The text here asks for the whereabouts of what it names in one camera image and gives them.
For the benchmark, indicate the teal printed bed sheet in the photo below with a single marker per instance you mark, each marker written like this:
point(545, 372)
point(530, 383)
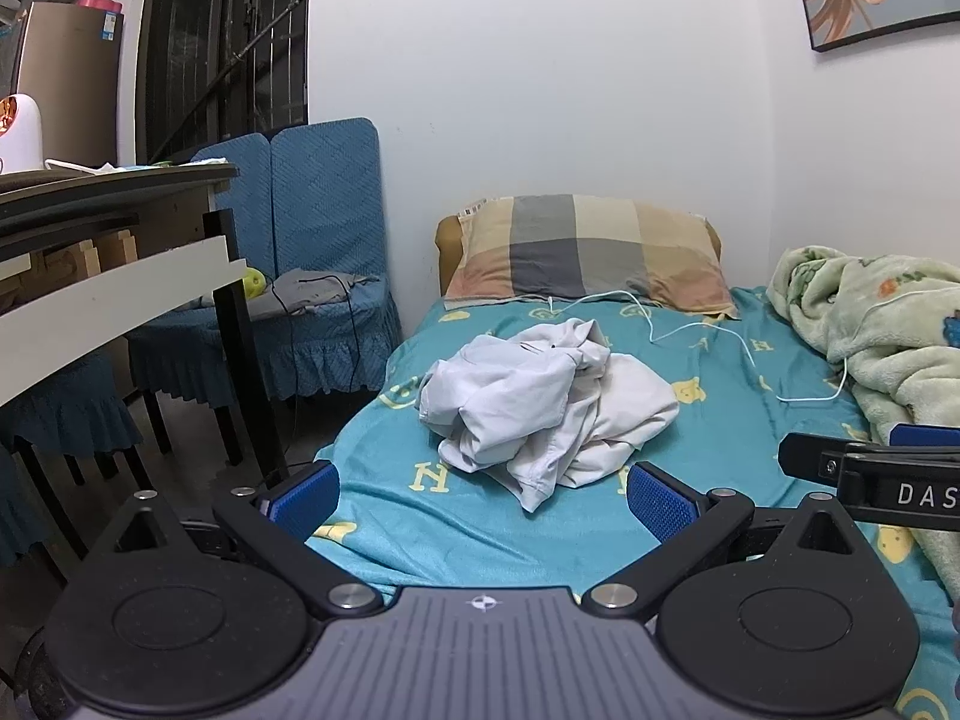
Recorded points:
point(450, 525)

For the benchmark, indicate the white heater appliance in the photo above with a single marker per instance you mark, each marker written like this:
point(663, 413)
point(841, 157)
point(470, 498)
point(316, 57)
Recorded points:
point(26, 135)

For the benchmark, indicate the white-edged table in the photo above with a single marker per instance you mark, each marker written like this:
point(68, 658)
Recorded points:
point(112, 285)

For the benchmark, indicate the yellow-green toy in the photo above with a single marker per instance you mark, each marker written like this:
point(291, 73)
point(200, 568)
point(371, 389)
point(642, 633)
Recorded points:
point(255, 283)

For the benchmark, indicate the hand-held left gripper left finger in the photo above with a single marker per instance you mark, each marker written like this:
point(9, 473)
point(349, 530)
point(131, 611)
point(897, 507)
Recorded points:
point(304, 495)

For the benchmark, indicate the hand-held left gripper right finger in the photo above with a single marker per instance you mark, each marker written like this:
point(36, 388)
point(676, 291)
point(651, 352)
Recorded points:
point(660, 499)

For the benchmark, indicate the green fleece blanket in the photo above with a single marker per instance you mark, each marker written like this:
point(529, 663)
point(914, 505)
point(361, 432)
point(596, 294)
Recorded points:
point(900, 360)

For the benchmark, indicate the pink-capped container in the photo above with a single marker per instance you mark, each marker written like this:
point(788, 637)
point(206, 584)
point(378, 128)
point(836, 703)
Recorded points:
point(101, 4)

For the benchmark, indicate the white T-shirt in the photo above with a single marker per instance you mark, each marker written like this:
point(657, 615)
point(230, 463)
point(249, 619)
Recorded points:
point(510, 397)

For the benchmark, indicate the brown cushion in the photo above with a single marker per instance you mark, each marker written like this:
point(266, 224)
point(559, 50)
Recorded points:
point(448, 240)

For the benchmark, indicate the dark grilled window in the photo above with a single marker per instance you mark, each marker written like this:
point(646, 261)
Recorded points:
point(225, 52)

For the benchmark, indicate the grey cloth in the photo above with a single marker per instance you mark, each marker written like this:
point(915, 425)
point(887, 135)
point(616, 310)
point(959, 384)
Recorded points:
point(315, 292)

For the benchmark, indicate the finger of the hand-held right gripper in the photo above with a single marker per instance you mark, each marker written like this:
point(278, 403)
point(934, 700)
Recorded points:
point(926, 436)
point(810, 457)

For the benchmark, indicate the white paper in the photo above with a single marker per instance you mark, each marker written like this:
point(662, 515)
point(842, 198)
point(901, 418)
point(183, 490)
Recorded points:
point(82, 164)

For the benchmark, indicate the blue covered chair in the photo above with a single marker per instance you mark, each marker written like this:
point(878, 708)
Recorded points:
point(60, 412)
point(322, 187)
point(240, 180)

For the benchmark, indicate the plaid pillow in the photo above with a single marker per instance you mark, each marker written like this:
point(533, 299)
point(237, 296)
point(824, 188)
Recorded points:
point(577, 247)

